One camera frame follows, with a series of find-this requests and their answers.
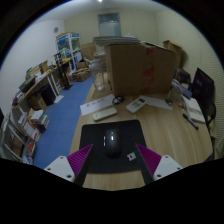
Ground white paper sheet with print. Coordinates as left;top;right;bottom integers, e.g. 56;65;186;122
79;93;116;117

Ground white shelf unit with books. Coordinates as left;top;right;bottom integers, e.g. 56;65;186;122
0;106;51;166

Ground black mouse pad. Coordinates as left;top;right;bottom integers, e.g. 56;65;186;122
78;119;151;174

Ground cluttered white side desk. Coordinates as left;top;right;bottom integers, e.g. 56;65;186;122
13;59;73;108

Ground white book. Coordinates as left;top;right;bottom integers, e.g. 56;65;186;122
183;96;207;124

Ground coiled black cable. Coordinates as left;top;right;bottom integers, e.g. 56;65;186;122
112;95;125;105

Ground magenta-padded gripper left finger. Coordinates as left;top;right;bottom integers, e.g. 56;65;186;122
44;143;97;188

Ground cardboard box on floor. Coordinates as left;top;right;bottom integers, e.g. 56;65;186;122
72;68;93;83

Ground clear plastic jar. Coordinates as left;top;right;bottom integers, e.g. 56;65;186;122
89;59;107;93

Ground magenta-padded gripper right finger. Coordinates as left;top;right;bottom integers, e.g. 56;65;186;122
134;143;183;186

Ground small open cardboard box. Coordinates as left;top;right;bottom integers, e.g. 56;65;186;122
162;39;184;68

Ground white remote with screen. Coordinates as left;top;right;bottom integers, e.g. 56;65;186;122
125;96;148;114

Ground black computer mouse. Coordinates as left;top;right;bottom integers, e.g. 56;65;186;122
103;128;122;158

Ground blue white display cabinet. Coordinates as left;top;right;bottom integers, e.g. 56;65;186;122
55;32;83;66

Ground large brown cardboard box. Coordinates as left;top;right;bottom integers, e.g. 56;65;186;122
104;43;178;98

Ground wall window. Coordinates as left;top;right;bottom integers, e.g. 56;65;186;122
97;12;122;37

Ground black floor stand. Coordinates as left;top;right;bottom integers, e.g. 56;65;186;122
53;52;73;91

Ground black marker pen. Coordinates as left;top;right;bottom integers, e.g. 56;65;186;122
182;113;200;131

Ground slim white remote control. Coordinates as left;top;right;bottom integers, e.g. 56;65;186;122
92;106;118;122

